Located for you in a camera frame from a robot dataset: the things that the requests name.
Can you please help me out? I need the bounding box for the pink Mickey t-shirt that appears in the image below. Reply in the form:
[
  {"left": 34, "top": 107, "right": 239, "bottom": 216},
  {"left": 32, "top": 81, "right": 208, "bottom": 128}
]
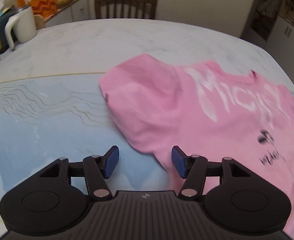
[{"left": 99, "top": 54, "right": 294, "bottom": 239}]

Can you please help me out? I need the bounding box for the wooden chair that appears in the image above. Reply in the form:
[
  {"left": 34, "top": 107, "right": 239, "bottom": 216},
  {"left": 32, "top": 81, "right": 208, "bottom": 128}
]
[{"left": 94, "top": 0, "right": 158, "bottom": 20}]

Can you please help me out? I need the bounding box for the white mug with handle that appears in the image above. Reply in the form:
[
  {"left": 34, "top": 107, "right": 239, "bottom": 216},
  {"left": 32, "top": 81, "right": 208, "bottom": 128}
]
[{"left": 5, "top": 4, "right": 37, "bottom": 50}]

